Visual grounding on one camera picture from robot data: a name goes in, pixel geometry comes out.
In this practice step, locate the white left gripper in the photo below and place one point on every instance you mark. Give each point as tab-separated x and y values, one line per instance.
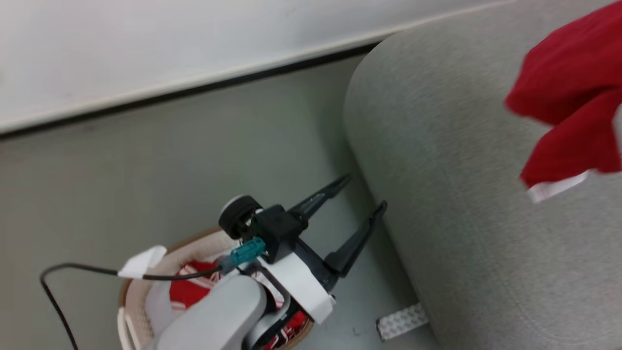
301	284

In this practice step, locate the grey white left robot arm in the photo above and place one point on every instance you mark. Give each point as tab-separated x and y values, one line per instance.
214	311

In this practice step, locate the beige woven laundry basket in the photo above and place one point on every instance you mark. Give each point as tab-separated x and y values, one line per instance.
194	245

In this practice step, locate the white textured tape strip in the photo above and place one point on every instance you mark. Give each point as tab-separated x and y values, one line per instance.
402	321

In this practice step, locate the grey fabric sofa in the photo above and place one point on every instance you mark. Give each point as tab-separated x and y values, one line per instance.
461	194

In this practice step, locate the red white patterned garment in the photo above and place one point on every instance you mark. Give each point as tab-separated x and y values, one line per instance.
189	291

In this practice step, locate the white tape label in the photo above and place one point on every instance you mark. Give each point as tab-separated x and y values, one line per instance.
143	260

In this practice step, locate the white cloth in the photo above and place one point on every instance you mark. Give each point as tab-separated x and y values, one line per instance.
158	306

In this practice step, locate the red garment with white hem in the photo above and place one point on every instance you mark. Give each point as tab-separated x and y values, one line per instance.
568	73

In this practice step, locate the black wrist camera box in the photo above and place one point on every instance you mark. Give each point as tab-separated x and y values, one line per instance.
277	228

